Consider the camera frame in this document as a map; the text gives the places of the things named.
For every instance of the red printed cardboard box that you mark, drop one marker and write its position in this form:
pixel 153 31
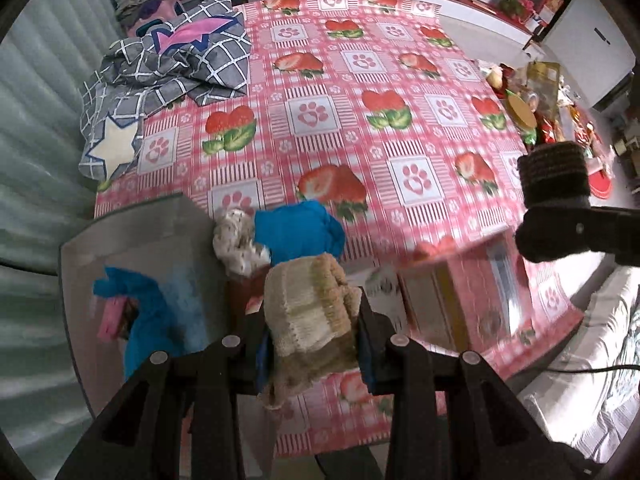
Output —
pixel 455 298

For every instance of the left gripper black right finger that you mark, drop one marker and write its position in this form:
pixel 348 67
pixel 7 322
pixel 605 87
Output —
pixel 453 416

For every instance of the pink strawberry paw tablecloth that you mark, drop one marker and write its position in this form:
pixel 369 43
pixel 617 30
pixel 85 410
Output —
pixel 369 108

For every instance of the white patterned soft cloth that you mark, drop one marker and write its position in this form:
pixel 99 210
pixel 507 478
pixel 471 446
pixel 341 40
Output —
pixel 235 245

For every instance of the blue soft cloth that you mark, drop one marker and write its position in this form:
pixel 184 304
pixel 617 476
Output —
pixel 301 230

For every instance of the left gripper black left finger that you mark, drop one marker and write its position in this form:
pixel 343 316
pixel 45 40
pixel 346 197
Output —
pixel 211 395

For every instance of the dark knitted roll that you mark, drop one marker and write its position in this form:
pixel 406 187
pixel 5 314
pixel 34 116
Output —
pixel 553 172

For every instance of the pink rectangular sponge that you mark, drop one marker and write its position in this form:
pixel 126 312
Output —
pixel 113 322

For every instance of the grey storage box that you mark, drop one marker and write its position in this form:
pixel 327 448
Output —
pixel 153 238

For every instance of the blue cloth in box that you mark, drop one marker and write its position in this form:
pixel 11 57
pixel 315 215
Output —
pixel 170 313

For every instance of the grey plaid star blanket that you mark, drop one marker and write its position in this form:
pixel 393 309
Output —
pixel 202 54

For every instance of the white sofa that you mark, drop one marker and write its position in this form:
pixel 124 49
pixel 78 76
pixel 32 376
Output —
pixel 576 402

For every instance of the beige knitted cloth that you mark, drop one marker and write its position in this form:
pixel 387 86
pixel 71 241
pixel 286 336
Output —
pixel 311 311

